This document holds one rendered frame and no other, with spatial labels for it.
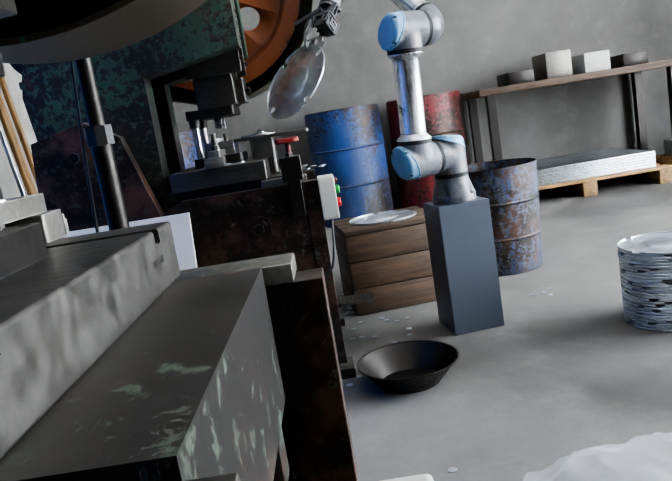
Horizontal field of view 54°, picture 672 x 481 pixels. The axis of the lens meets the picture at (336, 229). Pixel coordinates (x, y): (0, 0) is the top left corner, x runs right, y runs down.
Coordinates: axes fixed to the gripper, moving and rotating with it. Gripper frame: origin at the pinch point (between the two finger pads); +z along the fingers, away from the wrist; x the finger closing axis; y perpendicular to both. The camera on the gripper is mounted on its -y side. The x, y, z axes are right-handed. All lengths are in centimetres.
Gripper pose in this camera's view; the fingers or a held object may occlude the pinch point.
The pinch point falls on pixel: (306, 49)
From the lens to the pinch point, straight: 237.4
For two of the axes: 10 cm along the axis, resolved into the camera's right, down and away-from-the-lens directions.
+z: -2.9, 8.5, -4.5
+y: 8.1, -0.4, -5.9
